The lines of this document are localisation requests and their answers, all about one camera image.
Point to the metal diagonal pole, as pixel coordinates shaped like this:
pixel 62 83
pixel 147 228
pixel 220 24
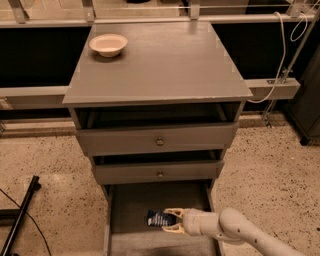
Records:
pixel 272 103

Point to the white paper bowl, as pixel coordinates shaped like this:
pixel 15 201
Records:
pixel 108 45

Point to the dark cabinet at right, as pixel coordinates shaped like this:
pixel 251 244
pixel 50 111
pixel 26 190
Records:
pixel 304 110

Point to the grey wooden drawer cabinet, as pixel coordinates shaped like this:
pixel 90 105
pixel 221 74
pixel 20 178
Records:
pixel 168 74

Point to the brass middle drawer knob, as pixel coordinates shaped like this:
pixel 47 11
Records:
pixel 160 174

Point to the grey top drawer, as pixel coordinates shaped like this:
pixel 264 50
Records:
pixel 142 140

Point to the black metal stand leg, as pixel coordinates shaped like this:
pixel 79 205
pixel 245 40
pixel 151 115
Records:
pixel 16 216

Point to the blue rxbar blueberry wrapper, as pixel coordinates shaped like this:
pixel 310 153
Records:
pixel 158 218

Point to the grey open bottom drawer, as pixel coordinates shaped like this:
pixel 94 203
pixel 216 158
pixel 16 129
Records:
pixel 127 233

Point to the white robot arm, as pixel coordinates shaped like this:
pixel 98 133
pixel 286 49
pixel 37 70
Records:
pixel 229 225

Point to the brass top drawer knob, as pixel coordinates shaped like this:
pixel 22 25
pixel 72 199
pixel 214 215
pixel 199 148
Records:
pixel 160 141

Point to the grey horizontal rail beam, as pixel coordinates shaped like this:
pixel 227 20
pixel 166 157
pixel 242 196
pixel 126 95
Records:
pixel 51 97

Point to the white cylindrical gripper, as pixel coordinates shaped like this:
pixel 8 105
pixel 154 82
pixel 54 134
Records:
pixel 191 221

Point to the brass drawer knob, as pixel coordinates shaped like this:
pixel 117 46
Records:
pixel 160 174
pixel 160 141

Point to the grey middle drawer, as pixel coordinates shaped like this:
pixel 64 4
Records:
pixel 147 172

